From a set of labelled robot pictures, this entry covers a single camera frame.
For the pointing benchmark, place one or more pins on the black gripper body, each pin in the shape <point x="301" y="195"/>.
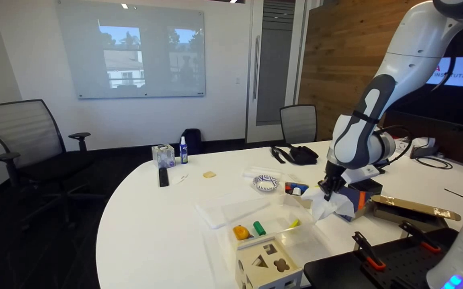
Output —
<point x="334" y="179"/>

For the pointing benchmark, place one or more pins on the white napkin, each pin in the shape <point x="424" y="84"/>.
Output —
<point x="325" y="210"/>

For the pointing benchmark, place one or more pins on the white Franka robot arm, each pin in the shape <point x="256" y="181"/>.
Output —
<point x="402" y="70"/>

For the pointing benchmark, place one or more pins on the small box with coloured pieces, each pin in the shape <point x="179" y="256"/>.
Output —
<point x="296" y="189"/>

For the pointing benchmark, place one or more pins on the small yellow toy block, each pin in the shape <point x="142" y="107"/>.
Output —
<point x="294" y="224"/>

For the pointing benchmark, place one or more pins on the clear plastic container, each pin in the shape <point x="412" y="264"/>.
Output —
<point x="280" y="234"/>

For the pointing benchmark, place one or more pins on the clear tape roll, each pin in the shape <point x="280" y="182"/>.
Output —
<point x="265" y="184"/>

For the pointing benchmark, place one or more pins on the black orange-tipped clamp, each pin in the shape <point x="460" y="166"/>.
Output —
<point x="370" y="251"/>
<point x="420" y="238"/>

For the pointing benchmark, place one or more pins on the grey mesh office chair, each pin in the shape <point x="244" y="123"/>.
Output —
<point x="297" y="123"/>

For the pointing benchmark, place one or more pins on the green toy block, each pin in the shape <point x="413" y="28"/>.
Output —
<point x="259" y="229"/>

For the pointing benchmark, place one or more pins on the long brown cardboard box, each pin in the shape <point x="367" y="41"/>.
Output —
<point x="413" y="208"/>

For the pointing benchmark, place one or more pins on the wooden shape sorter box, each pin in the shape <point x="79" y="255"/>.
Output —
<point x="269" y="266"/>

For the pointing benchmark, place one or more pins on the orange toy block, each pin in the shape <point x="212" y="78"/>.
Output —
<point x="241" y="234"/>

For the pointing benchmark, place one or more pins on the white tabletop device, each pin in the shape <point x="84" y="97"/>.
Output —
<point x="423" y="147"/>

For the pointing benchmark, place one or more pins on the clear plastic sheet bag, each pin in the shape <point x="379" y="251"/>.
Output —
<point x="232" y="213"/>

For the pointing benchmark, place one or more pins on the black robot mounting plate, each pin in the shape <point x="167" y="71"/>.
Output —
<point x="402" y="267"/>

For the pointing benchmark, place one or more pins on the beige round disc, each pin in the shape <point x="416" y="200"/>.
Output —
<point x="209" y="174"/>

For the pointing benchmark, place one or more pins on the small dark bag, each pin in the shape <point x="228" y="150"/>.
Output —
<point x="193" y="141"/>

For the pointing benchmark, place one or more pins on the small spray bottle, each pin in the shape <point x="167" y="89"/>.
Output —
<point x="183" y="153"/>

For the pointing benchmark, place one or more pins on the black remote control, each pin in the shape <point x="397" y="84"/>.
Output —
<point x="162" y="177"/>

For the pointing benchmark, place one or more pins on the black mesh armchair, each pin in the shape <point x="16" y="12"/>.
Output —
<point x="27" y="139"/>

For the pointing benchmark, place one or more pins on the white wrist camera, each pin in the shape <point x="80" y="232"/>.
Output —
<point x="363" y="174"/>

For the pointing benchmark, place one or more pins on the glass wall whiteboard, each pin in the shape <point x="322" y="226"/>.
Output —
<point x="129" y="54"/>

